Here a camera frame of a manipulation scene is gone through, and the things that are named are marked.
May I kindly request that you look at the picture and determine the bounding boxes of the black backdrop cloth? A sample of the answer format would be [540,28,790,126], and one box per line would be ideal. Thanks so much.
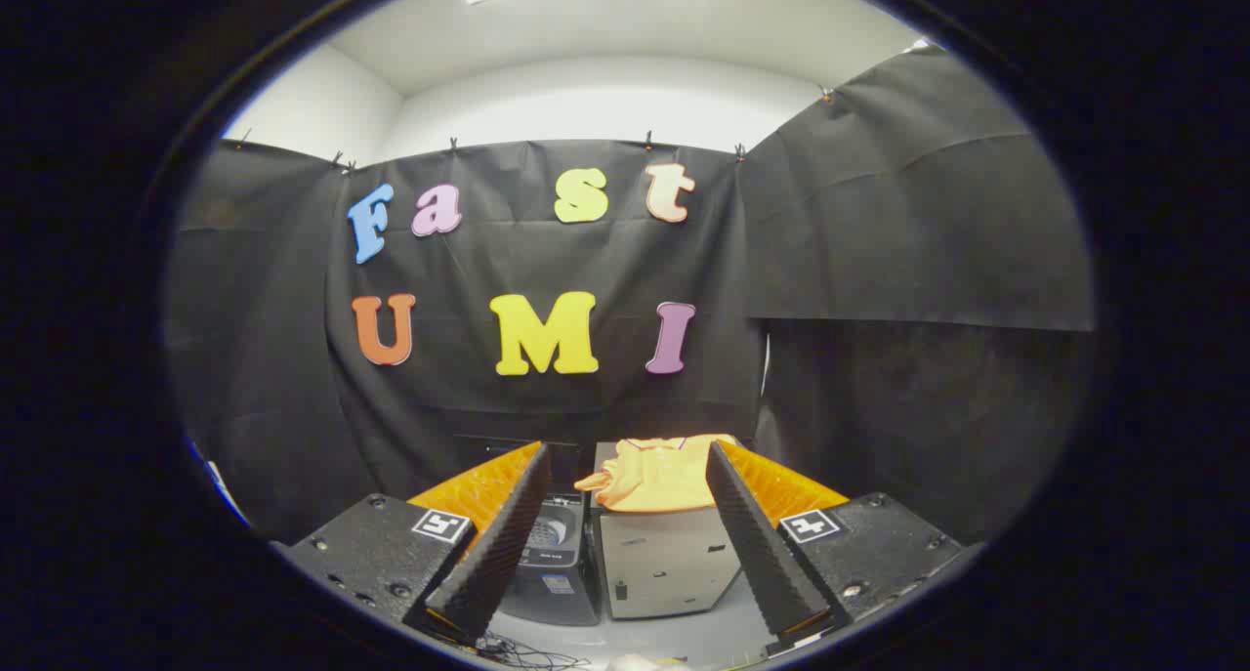
[164,46,1097,547]

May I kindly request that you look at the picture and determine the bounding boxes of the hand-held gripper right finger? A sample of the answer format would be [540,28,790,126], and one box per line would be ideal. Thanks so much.
[705,440,968,654]

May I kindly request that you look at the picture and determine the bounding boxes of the black cables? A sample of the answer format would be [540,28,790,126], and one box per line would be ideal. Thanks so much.
[474,632,593,671]

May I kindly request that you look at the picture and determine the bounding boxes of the grey cabinet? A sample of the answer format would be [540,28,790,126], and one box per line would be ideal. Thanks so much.
[591,441,745,620]

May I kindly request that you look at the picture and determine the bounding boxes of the orange polo shirt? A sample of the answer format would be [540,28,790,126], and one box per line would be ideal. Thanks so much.
[574,434,738,513]

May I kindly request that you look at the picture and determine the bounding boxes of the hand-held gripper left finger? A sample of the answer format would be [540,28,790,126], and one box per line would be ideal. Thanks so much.
[283,441,554,648]

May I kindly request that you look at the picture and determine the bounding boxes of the dark washing machine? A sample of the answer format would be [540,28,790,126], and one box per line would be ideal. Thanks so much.
[454,435,603,627]

